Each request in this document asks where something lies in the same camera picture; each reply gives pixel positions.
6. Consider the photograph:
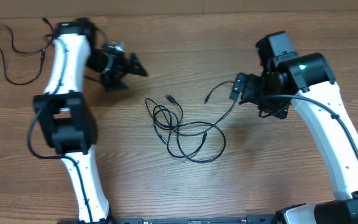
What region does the black separated usb cable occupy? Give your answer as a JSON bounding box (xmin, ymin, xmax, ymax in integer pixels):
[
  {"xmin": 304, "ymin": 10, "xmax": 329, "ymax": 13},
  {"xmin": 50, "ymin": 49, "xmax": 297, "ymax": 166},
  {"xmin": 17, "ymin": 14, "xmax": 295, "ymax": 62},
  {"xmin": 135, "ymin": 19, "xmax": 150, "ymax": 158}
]
[{"xmin": 0, "ymin": 17, "xmax": 55, "ymax": 86}]

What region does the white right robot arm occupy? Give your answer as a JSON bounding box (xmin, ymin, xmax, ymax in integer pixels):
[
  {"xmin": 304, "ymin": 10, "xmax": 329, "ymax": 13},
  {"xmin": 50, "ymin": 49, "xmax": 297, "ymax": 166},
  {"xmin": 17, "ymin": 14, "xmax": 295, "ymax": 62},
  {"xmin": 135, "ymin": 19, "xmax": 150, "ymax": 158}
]
[{"xmin": 229, "ymin": 31, "xmax": 358, "ymax": 224}]

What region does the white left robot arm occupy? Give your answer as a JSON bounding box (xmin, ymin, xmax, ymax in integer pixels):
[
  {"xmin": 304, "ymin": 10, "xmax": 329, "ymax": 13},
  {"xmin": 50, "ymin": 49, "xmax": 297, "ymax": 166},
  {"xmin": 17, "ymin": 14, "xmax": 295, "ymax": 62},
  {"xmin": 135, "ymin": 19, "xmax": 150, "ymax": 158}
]
[{"xmin": 27, "ymin": 17, "xmax": 148, "ymax": 223}]

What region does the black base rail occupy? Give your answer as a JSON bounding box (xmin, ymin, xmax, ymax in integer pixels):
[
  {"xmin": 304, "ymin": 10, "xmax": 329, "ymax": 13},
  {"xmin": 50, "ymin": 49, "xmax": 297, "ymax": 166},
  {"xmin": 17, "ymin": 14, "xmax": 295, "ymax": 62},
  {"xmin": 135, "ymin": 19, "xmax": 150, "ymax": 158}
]
[{"xmin": 57, "ymin": 213, "xmax": 334, "ymax": 224}]

